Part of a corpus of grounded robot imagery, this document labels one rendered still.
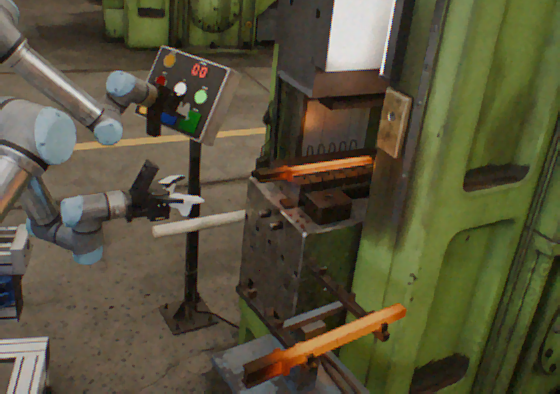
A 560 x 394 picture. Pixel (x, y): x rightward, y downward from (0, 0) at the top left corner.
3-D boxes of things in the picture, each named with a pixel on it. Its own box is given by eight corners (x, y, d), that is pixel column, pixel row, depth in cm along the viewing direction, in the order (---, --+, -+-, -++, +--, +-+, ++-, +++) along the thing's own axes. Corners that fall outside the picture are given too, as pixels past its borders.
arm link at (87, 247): (77, 243, 167) (75, 210, 162) (109, 256, 164) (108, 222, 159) (56, 257, 160) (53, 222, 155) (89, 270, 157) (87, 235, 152)
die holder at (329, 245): (287, 353, 189) (304, 234, 169) (238, 284, 217) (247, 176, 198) (421, 308, 218) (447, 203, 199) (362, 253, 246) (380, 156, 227)
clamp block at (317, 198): (317, 226, 174) (320, 207, 172) (303, 212, 181) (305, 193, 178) (351, 219, 181) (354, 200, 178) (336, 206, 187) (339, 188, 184)
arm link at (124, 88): (98, 85, 177) (115, 63, 176) (124, 96, 187) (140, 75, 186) (111, 101, 174) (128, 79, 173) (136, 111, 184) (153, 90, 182)
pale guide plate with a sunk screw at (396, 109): (395, 158, 159) (407, 99, 152) (375, 145, 165) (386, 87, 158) (401, 158, 160) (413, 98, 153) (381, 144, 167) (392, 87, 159)
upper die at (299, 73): (311, 98, 168) (315, 66, 164) (278, 76, 183) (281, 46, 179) (423, 89, 190) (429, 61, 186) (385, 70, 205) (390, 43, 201)
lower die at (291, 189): (297, 206, 183) (300, 182, 180) (268, 178, 198) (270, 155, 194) (402, 187, 205) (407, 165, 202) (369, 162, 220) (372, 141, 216)
